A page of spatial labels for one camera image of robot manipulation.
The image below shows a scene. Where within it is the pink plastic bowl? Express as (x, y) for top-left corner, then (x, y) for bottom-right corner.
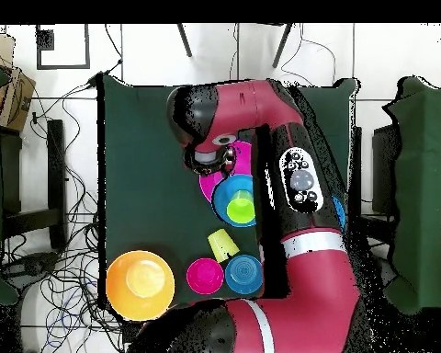
(198, 141), (254, 203)

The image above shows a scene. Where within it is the large blue plastic bowl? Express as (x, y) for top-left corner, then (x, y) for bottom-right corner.
(332, 195), (347, 231)
(211, 174), (257, 228)

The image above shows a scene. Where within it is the light green plastic cup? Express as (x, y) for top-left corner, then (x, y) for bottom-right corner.
(225, 188), (256, 224)

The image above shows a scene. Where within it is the yellow plastic cup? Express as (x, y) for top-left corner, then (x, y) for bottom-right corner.
(207, 228), (241, 264)

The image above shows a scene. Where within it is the red plastic bowl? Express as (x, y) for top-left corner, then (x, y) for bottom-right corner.
(186, 257), (225, 296)

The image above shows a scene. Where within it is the orange plastic bowl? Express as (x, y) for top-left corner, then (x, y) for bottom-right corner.
(105, 250), (176, 322)

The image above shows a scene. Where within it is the dark green table cloth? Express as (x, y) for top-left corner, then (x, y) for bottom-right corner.
(101, 74), (357, 310)

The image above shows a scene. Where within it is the small blue plastic bowl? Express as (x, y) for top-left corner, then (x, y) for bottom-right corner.
(224, 254), (265, 295)

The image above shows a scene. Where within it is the black stand leg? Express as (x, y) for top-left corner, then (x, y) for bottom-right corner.
(271, 23), (295, 70)
(175, 23), (193, 59)

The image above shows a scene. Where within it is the black box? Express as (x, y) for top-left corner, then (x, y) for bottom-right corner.
(371, 124), (400, 218)

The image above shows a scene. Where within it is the cardboard box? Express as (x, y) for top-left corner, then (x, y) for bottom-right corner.
(0, 30), (37, 133)

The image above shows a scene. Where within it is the grey stand base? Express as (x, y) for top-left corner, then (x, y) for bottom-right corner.
(1, 251), (60, 291)

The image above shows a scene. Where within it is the black table frame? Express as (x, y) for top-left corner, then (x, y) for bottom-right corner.
(0, 119), (68, 251)

